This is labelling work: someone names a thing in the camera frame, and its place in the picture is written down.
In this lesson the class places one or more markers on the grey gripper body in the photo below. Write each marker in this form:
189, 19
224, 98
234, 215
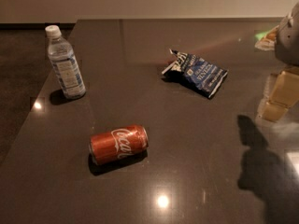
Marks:
288, 42

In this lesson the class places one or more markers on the clear plastic water bottle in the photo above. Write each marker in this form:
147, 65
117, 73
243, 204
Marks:
63, 60

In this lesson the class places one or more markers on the red Coca-Cola can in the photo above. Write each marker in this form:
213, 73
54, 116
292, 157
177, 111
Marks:
118, 144

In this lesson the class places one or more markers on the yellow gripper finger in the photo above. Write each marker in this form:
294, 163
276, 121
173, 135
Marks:
266, 40
281, 92

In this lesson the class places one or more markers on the blue chip bag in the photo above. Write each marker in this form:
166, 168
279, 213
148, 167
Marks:
196, 72

